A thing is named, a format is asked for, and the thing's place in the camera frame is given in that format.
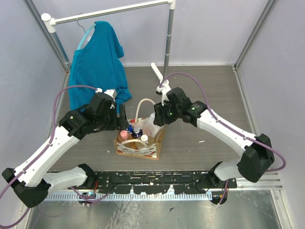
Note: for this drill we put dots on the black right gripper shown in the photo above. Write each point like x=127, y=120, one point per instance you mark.
x=160, y=111

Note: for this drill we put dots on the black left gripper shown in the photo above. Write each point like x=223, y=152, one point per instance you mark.
x=121, y=117

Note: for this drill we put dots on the pink cap bottle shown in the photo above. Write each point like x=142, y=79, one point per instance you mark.
x=124, y=136

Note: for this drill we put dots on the white bottle grey cap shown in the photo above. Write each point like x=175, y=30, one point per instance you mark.
x=150, y=128

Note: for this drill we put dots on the clear bottle white cap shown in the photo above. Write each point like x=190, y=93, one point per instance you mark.
x=148, y=140

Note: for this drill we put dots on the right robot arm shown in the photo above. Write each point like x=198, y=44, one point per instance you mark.
x=256, y=155

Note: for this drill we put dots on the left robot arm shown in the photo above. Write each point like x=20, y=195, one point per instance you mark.
x=31, y=181

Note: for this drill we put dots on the burlap canvas bag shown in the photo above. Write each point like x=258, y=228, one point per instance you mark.
x=136, y=147

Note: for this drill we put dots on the teal t-shirt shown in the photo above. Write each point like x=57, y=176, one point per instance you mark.
x=98, y=64

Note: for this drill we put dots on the light blue clothes hanger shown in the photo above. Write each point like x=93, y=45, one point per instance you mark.
x=85, y=36

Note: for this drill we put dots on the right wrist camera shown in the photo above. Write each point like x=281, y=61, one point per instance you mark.
x=163, y=90

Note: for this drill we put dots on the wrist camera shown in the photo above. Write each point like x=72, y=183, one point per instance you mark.
x=163, y=90
x=108, y=95

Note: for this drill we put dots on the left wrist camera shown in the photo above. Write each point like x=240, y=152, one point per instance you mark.
x=108, y=95

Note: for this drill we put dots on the white cable duct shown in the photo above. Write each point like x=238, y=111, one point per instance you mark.
x=170, y=196

